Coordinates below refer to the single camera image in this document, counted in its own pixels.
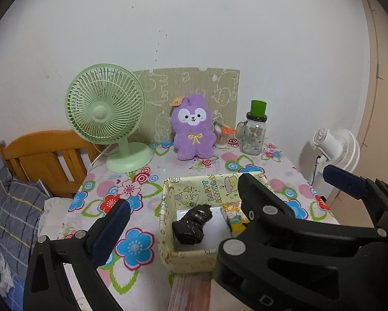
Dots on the white bed sheet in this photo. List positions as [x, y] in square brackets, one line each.
[56, 205]

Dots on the floral tablecloth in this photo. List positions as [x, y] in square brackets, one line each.
[213, 168]

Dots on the green desk fan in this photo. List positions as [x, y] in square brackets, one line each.
[100, 113]

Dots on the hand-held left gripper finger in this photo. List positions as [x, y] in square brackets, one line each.
[111, 230]

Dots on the white standing fan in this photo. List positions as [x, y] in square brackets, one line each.
[342, 149]

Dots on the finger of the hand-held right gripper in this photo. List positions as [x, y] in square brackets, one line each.
[255, 197]
[342, 181]

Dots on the purple plush toy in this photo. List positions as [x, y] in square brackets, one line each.
[194, 136]

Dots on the wooden bed headboard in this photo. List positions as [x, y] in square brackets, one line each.
[35, 149]

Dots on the glass mug jar green lid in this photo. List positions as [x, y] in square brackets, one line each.
[253, 136]

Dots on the clear cotton swab jar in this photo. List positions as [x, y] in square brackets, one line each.
[220, 139]

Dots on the green printed cardboard sheet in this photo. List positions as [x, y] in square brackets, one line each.
[219, 81]

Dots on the yellow printed storage box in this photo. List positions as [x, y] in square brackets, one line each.
[194, 191]

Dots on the black plastic bag bundle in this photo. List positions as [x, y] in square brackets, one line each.
[190, 225]

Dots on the pink packet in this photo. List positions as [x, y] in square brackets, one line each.
[190, 294]

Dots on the beige door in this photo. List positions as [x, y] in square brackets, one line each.
[384, 103]

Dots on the small yellow printed packet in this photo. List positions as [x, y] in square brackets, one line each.
[234, 217]

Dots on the blue plaid pillow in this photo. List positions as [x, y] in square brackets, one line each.
[16, 201]

